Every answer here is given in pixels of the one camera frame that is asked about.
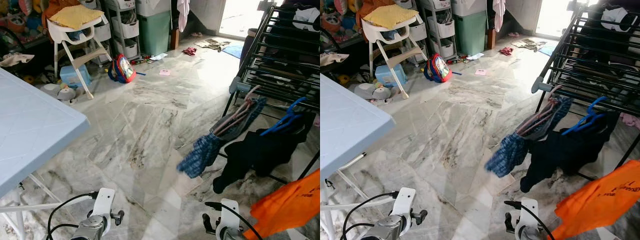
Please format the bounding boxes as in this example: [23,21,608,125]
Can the light blue folding table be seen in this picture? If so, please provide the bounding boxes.
[0,67,92,240]
[320,73,397,240]

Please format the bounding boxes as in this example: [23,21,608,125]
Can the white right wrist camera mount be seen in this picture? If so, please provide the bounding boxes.
[216,198,242,235]
[515,198,540,235]

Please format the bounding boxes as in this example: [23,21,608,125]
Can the white plastic drawer cart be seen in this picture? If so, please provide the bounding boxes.
[419,0,457,61]
[103,0,142,62]

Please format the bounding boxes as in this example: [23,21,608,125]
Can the red blue kids backpack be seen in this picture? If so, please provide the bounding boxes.
[424,53,453,84]
[108,54,137,84]

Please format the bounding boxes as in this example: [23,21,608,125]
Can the blue floor mat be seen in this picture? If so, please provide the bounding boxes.
[221,42,245,60]
[537,42,558,57]

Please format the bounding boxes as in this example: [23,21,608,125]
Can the white baby high chair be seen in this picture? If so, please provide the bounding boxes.
[46,4,113,100]
[361,4,426,100]

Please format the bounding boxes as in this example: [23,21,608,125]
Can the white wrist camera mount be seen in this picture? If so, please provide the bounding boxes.
[90,188,116,222]
[515,198,540,235]
[391,187,417,222]
[216,198,242,235]

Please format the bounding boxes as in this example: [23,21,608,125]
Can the green bin with white lid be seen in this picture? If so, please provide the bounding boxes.
[136,0,172,57]
[451,0,488,56]

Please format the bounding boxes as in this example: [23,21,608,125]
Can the beige folded cloth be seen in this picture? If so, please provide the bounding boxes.
[320,52,350,67]
[0,52,35,68]

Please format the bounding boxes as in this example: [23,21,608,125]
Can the light blue plastic box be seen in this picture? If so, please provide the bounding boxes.
[59,64,92,90]
[375,64,408,89]

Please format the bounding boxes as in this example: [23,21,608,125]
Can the pink plastic clothes hanger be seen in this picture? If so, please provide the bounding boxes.
[515,85,563,137]
[210,85,262,137]

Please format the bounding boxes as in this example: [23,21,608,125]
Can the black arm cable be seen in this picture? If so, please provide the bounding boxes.
[46,192,98,240]
[341,191,401,240]
[205,201,263,240]
[504,200,556,240]

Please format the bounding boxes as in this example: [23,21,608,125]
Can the beige crumpled floor cloth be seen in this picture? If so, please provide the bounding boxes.
[511,38,547,52]
[194,38,232,52]

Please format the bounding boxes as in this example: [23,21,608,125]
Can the blue plaid shorts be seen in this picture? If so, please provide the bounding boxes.
[177,96,267,179]
[484,96,572,178]

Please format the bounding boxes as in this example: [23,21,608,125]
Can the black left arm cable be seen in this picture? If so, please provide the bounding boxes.
[46,192,98,240]
[341,191,401,240]

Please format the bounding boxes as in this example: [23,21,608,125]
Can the white garment with dark trim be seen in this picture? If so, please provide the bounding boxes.
[292,7,321,32]
[600,6,633,32]

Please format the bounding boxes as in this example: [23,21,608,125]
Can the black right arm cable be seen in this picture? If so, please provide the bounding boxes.
[205,201,263,240]
[504,200,556,240]

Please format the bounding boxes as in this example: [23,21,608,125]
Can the blue plastic clothes hanger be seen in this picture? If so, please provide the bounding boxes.
[561,96,608,136]
[260,97,308,137]

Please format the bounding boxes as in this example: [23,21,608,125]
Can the orange shirt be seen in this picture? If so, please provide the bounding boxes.
[550,160,640,240]
[249,169,321,240]

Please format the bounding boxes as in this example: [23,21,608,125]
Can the dark navy garment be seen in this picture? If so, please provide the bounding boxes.
[520,111,621,193]
[212,111,317,195]

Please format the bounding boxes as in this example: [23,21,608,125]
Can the yellow seat cushion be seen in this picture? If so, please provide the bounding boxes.
[49,5,105,30]
[362,5,420,30]

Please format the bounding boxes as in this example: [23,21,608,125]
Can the pink hanging garment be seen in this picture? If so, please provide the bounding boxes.
[177,0,191,32]
[492,0,507,32]

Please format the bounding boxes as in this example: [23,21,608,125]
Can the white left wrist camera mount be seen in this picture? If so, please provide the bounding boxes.
[391,187,417,222]
[90,188,116,222]

